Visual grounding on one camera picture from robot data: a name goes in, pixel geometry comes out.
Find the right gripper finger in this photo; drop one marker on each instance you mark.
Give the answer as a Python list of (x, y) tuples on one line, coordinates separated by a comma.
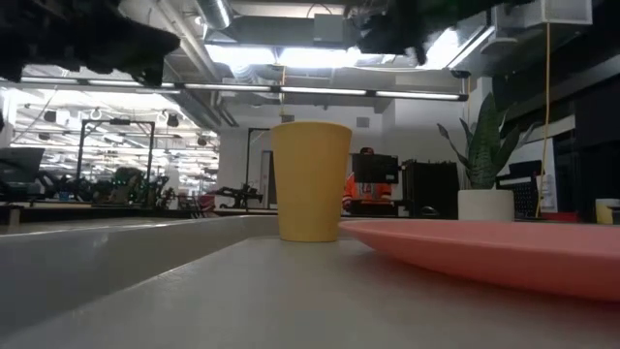
[(392, 36)]

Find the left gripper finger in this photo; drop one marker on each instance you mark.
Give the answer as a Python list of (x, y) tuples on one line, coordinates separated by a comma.
[(145, 48)]

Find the yellow plastic cup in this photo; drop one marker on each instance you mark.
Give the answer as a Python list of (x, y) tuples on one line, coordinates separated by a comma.
[(310, 184)]

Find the pink round plate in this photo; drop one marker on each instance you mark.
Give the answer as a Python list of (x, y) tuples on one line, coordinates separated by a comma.
[(508, 257)]

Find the black background robot arm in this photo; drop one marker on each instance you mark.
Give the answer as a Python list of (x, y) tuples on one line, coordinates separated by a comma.
[(239, 195)]

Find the small yellow cup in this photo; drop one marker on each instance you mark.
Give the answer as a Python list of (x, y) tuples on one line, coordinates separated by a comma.
[(605, 213)]

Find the grey plastic tray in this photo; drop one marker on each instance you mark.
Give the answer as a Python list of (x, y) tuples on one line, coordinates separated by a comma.
[(242, 300)]

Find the grey ceiling box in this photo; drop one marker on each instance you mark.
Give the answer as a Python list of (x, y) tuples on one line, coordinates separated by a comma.
[(329, 29)]

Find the long light bar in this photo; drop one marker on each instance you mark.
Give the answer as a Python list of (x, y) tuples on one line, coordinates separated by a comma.
[(319, 90)]

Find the white ceiling unit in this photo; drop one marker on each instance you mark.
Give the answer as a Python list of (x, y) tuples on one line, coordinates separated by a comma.
[(567, 12)]

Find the black monitor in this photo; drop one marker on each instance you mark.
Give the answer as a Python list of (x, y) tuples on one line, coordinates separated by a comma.
[(375, 168), (19, 167)]

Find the green snake plant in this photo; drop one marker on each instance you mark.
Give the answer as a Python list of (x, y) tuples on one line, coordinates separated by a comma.
[(484, 155)]

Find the person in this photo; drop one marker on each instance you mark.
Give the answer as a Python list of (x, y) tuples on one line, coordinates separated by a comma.
[(368, 191)]

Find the black cabinet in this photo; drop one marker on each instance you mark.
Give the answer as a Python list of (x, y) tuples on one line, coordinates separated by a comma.
[(431, 189)]

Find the white plant pot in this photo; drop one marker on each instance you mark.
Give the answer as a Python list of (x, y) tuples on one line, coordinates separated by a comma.
[(484, 206)]

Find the black pegboard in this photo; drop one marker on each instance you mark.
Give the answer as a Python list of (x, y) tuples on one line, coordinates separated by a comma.
[(525, 199)]

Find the black shelving unit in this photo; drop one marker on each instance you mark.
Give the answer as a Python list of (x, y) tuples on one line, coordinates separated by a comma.
[(596, 145)]

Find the silver ceiling duct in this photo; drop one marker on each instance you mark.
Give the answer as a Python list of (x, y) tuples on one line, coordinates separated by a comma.
[(215, 12)]

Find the black stand frame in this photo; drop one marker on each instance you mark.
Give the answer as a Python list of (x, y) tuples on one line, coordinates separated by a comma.
[(116, 122)]

